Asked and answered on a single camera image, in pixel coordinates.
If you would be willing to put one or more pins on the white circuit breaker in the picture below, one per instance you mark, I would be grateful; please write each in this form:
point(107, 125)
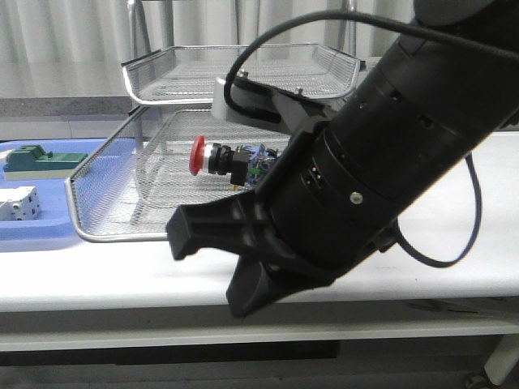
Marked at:
point(20, 203)

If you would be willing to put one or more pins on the green terminal block module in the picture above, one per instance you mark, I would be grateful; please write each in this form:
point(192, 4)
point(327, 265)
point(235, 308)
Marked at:
point(31, 162)

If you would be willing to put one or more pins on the grey stone counter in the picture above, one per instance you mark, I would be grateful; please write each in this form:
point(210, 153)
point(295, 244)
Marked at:
point(62, 100)

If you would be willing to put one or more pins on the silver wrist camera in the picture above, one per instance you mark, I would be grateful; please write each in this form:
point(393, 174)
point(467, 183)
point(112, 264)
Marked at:
point(280, 111)

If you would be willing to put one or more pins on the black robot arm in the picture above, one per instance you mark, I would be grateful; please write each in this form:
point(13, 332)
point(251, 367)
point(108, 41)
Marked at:
point(447, 82)

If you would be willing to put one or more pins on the red emergency stop button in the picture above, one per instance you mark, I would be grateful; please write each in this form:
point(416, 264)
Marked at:
point(247, 165)

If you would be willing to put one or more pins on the grey metal rack frame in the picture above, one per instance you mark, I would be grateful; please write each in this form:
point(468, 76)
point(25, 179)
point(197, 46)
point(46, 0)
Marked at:
point(140, 46)

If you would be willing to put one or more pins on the grey pleated curtain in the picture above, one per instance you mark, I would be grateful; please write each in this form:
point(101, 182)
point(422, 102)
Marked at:
point(54, 48)

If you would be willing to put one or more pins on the blue plastic tray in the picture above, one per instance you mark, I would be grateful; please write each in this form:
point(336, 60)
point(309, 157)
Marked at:
point(94, 188)

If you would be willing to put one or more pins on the white table leg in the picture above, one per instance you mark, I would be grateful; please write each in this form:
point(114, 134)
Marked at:
point(502, 360)

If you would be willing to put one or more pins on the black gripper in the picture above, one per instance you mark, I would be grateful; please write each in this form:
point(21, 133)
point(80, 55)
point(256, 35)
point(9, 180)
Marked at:
point(314, 217)

